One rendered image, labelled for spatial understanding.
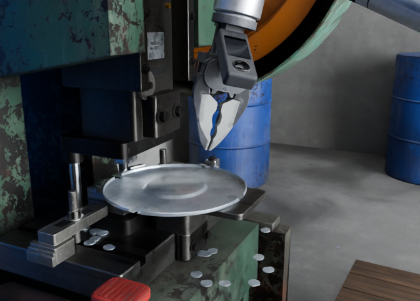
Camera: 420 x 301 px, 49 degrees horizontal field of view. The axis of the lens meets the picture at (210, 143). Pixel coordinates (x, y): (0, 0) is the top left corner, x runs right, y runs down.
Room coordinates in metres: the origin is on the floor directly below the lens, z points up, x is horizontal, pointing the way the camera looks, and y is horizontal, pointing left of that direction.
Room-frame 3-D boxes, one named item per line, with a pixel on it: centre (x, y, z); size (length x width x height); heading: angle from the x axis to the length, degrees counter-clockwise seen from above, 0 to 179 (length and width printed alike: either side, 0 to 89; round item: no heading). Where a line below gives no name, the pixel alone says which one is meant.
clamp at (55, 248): (0.80, 0.26, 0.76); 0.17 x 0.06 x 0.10; 154
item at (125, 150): (0.96, 0.19, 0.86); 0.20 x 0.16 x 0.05; 154
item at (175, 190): (0.90, 0.07, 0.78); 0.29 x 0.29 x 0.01
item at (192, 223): (0.88, 0.03, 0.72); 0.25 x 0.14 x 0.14; 64
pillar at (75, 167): (0.91, 0.28, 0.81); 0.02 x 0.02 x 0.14
